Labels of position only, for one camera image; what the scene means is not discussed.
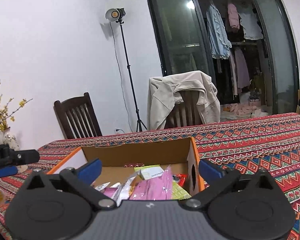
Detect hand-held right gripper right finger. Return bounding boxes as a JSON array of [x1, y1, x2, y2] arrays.
[[182, 159, 277, 210]]

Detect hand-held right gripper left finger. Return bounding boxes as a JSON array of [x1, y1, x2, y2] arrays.
[[21, 158, 115, 210]]

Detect pink hanging garment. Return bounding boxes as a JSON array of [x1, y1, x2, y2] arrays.
[[227, 3, 241, 33]]

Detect floral ceramic vase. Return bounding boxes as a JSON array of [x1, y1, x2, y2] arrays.
[[3, 127, 20, 152]]

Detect mauve hanging trousers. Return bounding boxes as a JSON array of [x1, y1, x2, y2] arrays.
[[230, 49, 251, 89]]

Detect studio light on stand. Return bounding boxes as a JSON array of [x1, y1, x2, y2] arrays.
[[105, 8, 147, 132]]

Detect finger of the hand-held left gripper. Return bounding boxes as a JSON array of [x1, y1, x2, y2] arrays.
[[9, 149, 40, 167], [0, 165, 28, 179]]

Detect pile of snack packets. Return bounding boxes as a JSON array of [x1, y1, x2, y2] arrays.
[[95, 164, 192, 202]]

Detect yellow flower branches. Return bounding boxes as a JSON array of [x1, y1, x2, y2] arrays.
[[0, 81, 33, 132]]

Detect orange printed cardboard box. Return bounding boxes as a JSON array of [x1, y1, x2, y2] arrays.
[[47, 137, 205, 201]]

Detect clothes heap on floor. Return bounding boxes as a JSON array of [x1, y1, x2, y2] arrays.
[[221, 104, 268, 117]]

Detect white hanging top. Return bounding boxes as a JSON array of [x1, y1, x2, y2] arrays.
[[239, 9, 264, 41]]

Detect dark wooden chair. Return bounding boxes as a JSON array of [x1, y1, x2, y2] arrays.
[[54, 92, 103, 140]]

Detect light blue hanging shirt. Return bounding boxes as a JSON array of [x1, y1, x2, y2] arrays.
[[206, 4, 232, 60]]

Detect black sliding glass door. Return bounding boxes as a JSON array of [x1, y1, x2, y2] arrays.
[[144, 0, 300, 117]]

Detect brown wooden chair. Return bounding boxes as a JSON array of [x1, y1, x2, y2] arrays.
[[165, 91, 203, 128]]

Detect beige jacket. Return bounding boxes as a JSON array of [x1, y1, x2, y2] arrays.
[[147, 71, 221, 130]]

